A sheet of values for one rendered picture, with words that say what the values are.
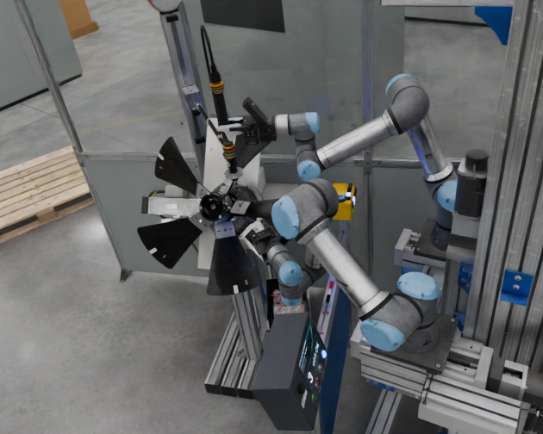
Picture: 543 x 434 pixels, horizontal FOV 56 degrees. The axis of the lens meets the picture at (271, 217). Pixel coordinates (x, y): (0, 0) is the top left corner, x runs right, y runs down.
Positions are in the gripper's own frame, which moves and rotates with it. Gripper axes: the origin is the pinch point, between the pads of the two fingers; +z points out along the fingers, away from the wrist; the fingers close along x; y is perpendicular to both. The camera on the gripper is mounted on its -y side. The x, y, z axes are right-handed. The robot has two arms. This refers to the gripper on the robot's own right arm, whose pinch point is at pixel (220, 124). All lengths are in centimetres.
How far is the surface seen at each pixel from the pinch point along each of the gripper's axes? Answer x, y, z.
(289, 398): -89, 34, -25
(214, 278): -21, 56, 9
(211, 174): 30, 39, 16
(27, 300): 71, 156, 177
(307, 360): -76, 35, -30
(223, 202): -3.3, 31.9, 4.0
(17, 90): 431, 140, 359
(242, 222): 4.4, 48.0, -0.2
